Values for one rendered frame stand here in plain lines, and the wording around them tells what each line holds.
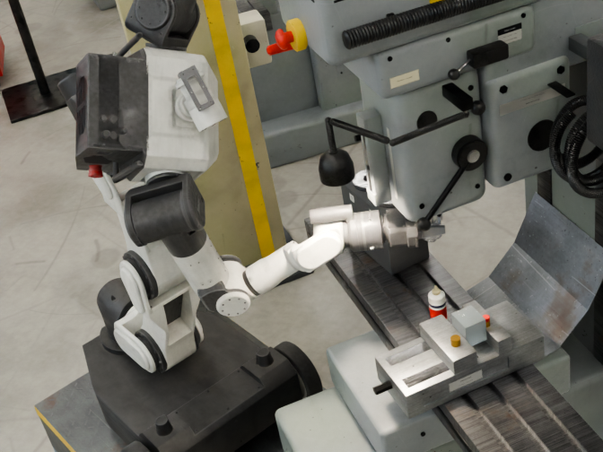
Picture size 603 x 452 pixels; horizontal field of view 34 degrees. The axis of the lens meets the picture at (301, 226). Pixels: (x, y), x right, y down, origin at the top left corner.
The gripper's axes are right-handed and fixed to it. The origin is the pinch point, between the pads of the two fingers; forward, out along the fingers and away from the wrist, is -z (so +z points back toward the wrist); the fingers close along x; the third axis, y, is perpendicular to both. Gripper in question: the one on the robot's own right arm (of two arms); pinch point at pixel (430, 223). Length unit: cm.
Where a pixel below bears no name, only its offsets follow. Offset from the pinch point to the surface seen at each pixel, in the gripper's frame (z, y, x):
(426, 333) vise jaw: 3.6, 19.8, -13.8
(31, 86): 220, 124, 375
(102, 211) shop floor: 147, 125, 220
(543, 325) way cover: -24.8, 34.2, 0.6
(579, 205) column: -35.4, 7.9, 11.5
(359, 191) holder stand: 15.7, 11.9, 35.1
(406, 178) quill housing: 4.5, -20.0, -11.5
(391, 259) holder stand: 9.4, 25.4, 22.1
